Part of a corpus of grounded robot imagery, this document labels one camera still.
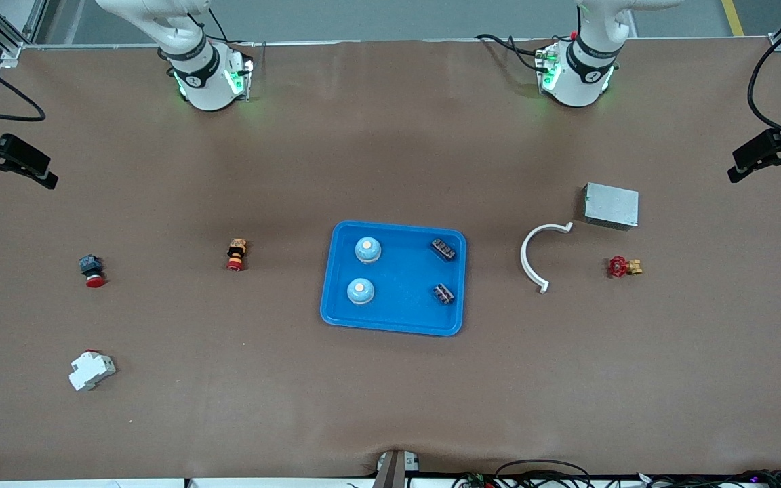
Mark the dark brown cylindrical capacitor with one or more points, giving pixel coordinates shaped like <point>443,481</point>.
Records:
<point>443,249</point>

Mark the dark terminal block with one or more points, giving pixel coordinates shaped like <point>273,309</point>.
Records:
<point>444,294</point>

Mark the blue service bell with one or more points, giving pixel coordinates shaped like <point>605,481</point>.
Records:
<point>367,250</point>
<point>360,291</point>

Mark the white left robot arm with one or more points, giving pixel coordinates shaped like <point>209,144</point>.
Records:
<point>584,81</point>

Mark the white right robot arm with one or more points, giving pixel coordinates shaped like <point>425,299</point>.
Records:
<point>204,88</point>

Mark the black red emergency stop button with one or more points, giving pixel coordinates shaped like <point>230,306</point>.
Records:
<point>91,269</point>

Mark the silver metal power supply box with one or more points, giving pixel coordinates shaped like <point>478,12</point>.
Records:
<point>611,207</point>

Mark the brass valve red handwheel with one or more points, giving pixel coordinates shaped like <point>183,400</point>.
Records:
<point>619,266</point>

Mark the white circuit breaker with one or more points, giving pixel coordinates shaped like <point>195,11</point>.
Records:
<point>91,371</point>

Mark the green lit base connector panel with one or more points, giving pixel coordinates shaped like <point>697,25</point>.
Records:
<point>548,68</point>

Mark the white curved pipe clamp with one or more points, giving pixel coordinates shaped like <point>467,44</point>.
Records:
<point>525,261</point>

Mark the blue plastic tray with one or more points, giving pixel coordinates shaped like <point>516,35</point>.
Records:
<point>397,285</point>

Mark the orange red push button switch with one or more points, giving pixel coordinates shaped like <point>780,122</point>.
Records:
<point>236,254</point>

